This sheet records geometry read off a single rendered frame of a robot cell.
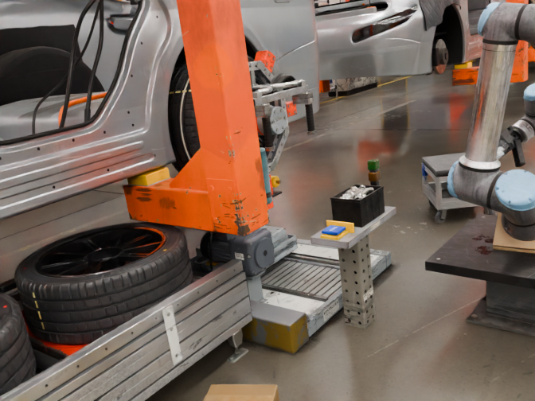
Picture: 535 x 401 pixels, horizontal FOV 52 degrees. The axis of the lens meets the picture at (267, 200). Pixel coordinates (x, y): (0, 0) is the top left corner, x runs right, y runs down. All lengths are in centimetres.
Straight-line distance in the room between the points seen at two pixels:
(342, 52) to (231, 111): 311
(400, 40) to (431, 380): 341
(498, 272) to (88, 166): 158
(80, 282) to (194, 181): 58
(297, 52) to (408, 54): 192
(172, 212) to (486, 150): 125
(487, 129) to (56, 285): 162
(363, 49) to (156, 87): 282
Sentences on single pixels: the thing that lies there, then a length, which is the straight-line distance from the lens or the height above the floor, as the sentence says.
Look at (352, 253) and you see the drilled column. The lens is 225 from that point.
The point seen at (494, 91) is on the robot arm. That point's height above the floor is 94.
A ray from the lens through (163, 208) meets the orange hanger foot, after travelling 233.
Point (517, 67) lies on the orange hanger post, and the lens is 582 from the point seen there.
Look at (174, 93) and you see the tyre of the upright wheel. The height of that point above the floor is 103.
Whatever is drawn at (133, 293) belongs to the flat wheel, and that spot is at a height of 43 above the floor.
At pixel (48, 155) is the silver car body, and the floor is 91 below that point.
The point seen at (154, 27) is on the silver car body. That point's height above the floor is 132.
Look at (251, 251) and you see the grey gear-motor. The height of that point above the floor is 36.
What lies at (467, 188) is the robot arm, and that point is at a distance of 221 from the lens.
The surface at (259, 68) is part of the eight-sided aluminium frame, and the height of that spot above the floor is 108.
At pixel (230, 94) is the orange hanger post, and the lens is 196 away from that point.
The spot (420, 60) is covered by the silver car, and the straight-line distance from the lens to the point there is 507.
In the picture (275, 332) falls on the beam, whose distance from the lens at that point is 227.
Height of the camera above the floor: 121
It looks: 16 degrees down
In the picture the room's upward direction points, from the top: 8 degrees counter-clockwise
